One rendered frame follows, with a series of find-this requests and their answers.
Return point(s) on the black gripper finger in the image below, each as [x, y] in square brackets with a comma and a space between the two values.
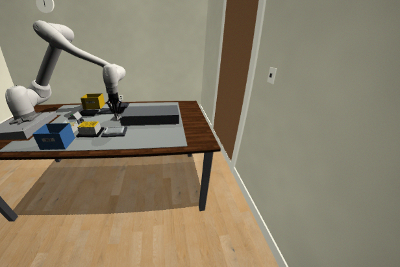
[112, 108]
[117, 108]

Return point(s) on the blue open-top bin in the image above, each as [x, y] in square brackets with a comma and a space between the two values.
[54, 136]

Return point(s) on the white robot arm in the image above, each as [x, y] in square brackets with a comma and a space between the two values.
[21, 101]

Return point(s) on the grey bench mat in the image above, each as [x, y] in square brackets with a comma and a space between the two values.
[136, 136]

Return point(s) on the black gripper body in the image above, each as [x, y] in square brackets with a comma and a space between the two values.
[113, 97]

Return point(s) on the yellow open-top bin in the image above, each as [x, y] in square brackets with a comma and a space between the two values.
[94, 101]

